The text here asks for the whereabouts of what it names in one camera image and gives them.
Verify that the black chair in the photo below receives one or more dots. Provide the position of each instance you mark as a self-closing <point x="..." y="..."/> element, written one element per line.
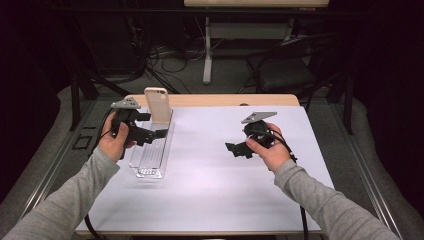
<point x="283" y="75"/>

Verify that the person's left hand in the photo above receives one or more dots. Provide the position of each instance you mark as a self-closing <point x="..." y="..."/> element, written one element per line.
<point x="111" y="145"/>

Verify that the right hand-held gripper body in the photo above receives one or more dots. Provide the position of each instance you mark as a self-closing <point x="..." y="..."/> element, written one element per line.
<point x="258" y="131"/>

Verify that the aluminium floor rail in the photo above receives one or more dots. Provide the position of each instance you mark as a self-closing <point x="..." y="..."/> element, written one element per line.
<point x="366" y="173"/>
<point x="50" y="173"/>

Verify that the person's right hand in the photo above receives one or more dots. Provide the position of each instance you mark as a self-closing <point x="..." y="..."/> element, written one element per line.
<point x="273" y="156"/>

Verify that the beige phone case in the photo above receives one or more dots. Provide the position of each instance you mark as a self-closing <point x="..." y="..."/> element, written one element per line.
<point x="158" y="105"/>

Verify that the white table cover sheet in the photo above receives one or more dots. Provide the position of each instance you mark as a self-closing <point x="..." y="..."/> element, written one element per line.
<point x="216" y="186"/>

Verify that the dark table grommet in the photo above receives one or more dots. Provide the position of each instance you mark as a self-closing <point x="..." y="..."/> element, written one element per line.
<point x="244" y="104"/>

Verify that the wooden table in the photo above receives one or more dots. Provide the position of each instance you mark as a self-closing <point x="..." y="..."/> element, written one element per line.
<point x="206" y="100"/>

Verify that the desk with white legs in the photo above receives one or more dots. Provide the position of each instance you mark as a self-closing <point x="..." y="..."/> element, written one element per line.
<point x="207" y="50"/>

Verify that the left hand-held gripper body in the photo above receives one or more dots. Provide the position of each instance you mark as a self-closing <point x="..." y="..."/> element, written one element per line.
<point x="126" y="115"/>

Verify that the clear plastic rack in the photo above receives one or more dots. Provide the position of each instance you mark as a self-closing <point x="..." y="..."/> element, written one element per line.
<point x="151" y="156"/>

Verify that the black metal stand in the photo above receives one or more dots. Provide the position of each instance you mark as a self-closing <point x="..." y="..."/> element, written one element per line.
<point x="348" y="106"/>
<point x="75" y="100"/>

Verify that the black metal crossbar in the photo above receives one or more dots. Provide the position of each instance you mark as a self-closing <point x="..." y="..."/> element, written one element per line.
<point x="133" y="10"/>

